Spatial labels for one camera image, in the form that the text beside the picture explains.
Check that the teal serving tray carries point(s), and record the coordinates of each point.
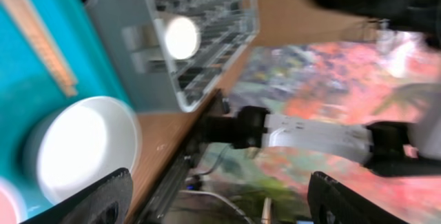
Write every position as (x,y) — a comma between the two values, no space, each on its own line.
(29,93)

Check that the white cup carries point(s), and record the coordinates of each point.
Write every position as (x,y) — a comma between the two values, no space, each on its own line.
(182,35)

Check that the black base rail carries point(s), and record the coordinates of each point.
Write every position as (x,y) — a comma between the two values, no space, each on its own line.
(191,148)

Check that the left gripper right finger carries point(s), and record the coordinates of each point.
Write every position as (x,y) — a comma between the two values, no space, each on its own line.
(332,202)

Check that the pink bowl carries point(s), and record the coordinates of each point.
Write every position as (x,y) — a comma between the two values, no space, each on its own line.
(13,209)

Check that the grey bowl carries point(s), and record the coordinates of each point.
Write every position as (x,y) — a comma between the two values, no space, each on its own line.
(76,146)

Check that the left wooden chopstick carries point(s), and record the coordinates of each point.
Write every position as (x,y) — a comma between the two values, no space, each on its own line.
(30,24)

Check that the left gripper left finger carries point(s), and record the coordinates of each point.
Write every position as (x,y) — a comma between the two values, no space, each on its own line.
(105,201)

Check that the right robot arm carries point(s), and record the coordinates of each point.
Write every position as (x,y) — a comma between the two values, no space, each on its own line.
(356,79)

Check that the grey dishwasher rack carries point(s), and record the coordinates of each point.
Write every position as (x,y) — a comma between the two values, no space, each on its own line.
(132,34)

